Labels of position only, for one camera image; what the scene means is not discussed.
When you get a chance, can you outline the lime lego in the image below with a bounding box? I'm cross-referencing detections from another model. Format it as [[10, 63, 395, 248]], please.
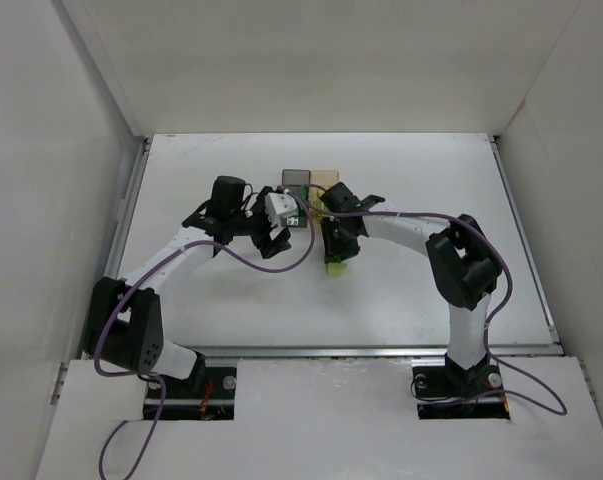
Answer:
[[326, 262, 348, 278]]

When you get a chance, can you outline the dark green lego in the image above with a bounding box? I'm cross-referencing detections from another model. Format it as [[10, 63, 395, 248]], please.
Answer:
[[286, 216, 307, 228]]

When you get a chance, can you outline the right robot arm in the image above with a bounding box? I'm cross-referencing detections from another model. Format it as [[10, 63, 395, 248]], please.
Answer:
[[320, 182, 502, 373]]

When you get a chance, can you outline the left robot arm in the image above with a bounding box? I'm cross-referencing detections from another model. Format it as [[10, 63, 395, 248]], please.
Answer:
[[82, 176, 298, 388]]

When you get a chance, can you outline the grey transparent container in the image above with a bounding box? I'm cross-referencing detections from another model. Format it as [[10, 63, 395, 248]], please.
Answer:
[[281, 169, 310, 225]]

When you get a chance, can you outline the orange transparent container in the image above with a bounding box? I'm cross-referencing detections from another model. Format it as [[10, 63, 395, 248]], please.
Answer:
[[308, 170, 339, 211]]

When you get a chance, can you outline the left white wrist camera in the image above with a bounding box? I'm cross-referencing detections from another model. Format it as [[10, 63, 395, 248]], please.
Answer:
[[265, 192, 299, 228]]

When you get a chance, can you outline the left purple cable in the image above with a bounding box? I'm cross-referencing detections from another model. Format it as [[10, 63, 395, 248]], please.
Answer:
[[93, 187, 317, 480]]

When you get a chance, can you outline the purple cable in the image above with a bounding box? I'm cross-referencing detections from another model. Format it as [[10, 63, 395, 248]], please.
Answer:
[[93, 187, 317, 480], [304, 183, 568, 417]]

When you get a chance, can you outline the aluminium rail front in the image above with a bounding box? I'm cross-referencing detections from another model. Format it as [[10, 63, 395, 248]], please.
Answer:
[[88, 344, 565, 361]]

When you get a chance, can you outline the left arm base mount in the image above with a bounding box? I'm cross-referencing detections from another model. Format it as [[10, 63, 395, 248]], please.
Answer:
[[159, 363, 237, 421]]

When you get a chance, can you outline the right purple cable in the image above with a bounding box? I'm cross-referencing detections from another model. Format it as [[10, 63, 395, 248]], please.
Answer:
[[304, 183, 568, 417]]

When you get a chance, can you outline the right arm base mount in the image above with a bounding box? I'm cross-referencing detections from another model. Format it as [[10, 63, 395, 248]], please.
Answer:
[[410, 364, 510, 420]]

